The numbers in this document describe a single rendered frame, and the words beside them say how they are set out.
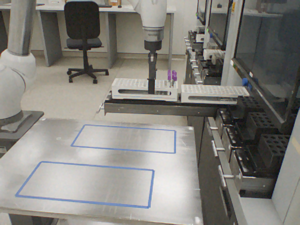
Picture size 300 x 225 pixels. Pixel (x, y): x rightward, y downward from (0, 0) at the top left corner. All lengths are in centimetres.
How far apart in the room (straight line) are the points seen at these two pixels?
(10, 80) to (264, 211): 108
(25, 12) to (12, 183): 80
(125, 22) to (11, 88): 362
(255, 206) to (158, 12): 76
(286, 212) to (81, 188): 54
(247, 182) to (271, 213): 10
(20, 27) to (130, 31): 350
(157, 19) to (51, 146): 62
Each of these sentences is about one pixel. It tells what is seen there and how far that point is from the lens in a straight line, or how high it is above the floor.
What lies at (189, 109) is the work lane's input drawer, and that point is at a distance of 120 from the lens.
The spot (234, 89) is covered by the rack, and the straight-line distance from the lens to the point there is 127.
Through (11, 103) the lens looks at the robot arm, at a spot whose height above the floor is 82.
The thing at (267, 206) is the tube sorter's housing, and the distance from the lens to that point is 88.
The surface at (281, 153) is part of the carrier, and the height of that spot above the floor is 88.
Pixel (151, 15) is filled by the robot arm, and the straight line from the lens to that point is 109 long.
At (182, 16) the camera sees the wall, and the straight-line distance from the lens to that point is 468.
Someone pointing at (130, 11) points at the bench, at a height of 86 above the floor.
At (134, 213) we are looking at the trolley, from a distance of 67.
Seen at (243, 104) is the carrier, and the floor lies 88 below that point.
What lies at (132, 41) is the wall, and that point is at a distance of 478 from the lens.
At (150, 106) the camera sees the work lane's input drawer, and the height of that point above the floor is 80.
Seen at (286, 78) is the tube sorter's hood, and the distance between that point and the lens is 78.
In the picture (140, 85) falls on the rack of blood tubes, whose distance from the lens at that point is 119.
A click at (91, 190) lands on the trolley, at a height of 82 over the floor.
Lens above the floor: 132
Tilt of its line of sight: 27 degrees down
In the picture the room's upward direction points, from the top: 1 degrees clockwise
